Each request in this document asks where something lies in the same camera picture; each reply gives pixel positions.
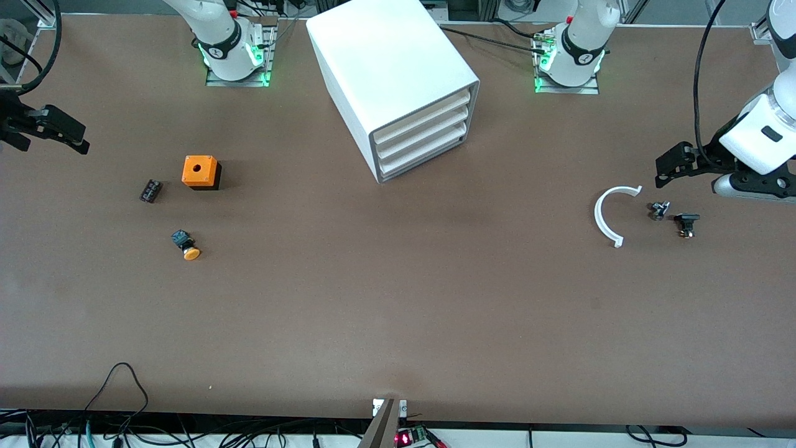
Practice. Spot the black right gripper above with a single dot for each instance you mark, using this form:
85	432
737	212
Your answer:
13	120

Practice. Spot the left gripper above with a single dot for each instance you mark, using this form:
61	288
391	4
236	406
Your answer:
715	159

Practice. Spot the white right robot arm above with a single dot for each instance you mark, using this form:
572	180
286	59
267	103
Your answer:
227	43

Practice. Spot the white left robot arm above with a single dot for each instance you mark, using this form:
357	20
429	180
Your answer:
581	43

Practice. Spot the yellow push button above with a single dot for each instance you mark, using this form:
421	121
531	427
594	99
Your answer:
185	244

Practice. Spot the small metal connector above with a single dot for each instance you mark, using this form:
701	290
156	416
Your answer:
659	210

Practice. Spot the small black connector block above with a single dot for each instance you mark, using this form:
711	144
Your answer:
150	190

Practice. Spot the orange box with hole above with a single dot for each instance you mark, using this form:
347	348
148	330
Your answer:
199	170

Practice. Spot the red-lit circuit board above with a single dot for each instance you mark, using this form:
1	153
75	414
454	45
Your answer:
410	437

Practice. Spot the black flat-head switch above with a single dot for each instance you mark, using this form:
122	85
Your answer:
686	221

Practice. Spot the white semicircular bracket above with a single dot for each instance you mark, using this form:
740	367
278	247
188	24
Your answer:
600	218

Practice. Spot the aluminium frame profile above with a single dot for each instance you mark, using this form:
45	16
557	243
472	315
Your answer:
46	12
760	31

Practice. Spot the grey camera mount strut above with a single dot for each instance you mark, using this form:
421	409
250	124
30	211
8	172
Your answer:
382	426

